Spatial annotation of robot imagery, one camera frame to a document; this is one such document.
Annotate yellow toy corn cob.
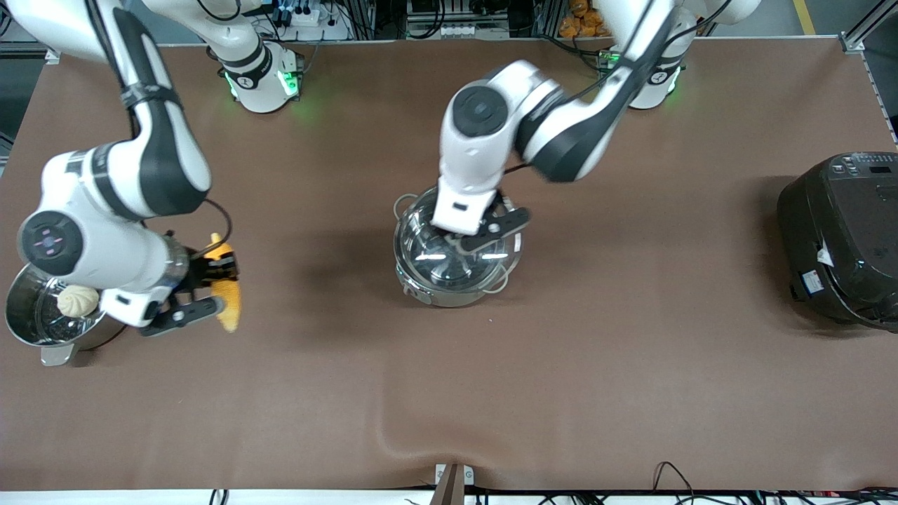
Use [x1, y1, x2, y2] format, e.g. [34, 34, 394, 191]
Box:
[209, 234, 242, 333]

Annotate glass pot lid with knob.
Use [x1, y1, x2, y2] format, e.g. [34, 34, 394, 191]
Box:
[394, 189, 523, 288]

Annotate white steamed bun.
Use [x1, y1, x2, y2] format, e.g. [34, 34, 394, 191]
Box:
[56, 284, 100, 318]

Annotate perforated steel steamer plate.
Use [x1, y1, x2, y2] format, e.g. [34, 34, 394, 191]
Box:
[32, 281, 106, 339]

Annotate small white power strip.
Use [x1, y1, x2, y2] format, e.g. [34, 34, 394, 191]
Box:
[438, 21, 492, 38]

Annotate pile of orange toy bread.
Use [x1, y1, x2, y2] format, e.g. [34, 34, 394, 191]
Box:
[559, 0, 611, 38]

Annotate white power strip with plugs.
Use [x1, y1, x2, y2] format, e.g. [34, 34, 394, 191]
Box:
[270, 0, 351, 41]

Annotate brown table cover mat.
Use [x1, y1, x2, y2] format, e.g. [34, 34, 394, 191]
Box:
[0, 36, 898, 492]

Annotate black electric rice cooker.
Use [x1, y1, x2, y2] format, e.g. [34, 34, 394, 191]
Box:
[777, 151, 898, 332]

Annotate steel cooking pot loop handles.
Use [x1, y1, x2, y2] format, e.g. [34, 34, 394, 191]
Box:
[391, 186, 525, 308]

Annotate steel steamer pot grey handles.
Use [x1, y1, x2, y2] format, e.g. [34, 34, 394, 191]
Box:
[6, 263, 127, 367]

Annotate white mounting bracket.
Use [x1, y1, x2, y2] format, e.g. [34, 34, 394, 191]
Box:
[435, 463, 476, 486]

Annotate black looped cable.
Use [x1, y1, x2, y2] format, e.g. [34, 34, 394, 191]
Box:
[651, 461, 697, 495]

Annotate aluminium frame profile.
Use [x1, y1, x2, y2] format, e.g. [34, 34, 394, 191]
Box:
[840, 0, 898, 54]

